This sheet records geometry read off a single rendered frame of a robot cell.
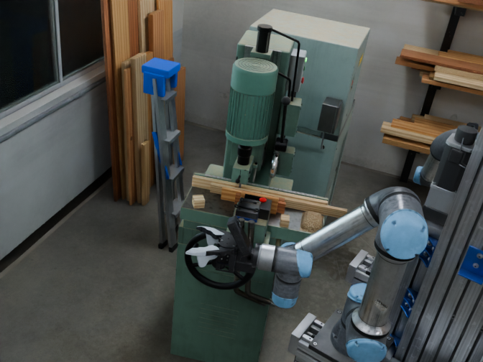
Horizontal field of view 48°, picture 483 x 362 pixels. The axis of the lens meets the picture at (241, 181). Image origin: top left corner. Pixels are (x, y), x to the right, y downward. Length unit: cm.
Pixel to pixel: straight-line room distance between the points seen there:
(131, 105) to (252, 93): 160
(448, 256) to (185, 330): 141
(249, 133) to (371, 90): 244
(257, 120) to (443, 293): 91
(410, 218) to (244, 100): 91
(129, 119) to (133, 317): 126
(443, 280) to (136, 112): 232
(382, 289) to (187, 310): 128
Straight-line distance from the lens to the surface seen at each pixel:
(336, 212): 237
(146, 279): 328
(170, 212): 333
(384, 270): 154
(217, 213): 227
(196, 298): 258
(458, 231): 175
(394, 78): 443
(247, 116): 211
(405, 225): 143
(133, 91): 352
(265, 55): 221
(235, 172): 227
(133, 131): 364
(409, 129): 409
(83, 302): 317
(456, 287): 185
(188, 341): 279
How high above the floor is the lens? 220
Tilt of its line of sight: 31 degrees down
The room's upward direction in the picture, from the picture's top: 8 degrees clockwise
